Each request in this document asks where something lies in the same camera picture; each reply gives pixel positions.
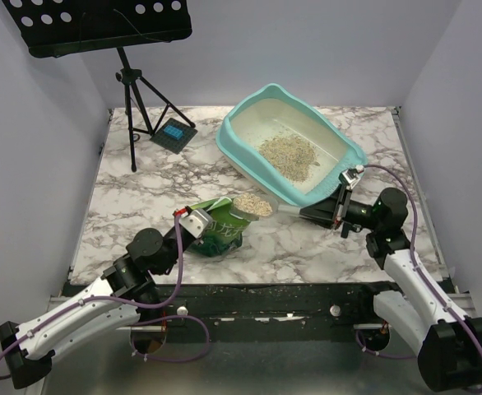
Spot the green litter bag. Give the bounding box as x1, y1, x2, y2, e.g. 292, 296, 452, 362
188, 197, 250, 258

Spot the black bag clip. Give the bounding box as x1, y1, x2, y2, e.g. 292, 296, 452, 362
341, 222, 352, 239

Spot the litter pile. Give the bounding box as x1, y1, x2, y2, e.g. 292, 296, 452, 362
258, 135, 317, 182

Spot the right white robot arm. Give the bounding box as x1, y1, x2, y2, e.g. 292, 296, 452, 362
299, 187, 482, 393

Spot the blue lego brick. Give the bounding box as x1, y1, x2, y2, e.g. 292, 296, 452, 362
163, 125, 184, 141

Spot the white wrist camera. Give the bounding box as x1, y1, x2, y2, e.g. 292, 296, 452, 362
175, 208, 213, 239
339, 165, 365, 190

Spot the clear plastic scoop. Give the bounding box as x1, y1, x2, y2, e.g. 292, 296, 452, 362
229, 193, 300, 221

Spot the black music stand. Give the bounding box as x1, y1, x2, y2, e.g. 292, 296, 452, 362
2, 0, 195, 172

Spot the dark lego baseplate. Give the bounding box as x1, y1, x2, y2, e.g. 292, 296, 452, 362
151, 118, 197, 154

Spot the teal white litter box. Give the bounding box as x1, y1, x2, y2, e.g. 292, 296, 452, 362
216, 83, 368, 207

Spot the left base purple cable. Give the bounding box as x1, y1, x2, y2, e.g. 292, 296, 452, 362
132, 314, 211, 363

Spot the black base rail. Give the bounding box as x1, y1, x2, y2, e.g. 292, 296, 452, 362
140, 281, 395, 342

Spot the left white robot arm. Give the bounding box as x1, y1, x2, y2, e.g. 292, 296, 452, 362
0, 223, 205, 389

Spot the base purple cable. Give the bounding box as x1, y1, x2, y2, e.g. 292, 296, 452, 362
132, 314, 211, 363
355, 328, 421, 360

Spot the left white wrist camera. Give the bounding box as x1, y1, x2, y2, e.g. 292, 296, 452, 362
175, 208, 213, 239

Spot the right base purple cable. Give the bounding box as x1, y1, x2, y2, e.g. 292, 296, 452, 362
355, 328, 421, 360

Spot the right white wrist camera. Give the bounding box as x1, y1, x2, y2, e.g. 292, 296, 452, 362
339, 165, 365, 190

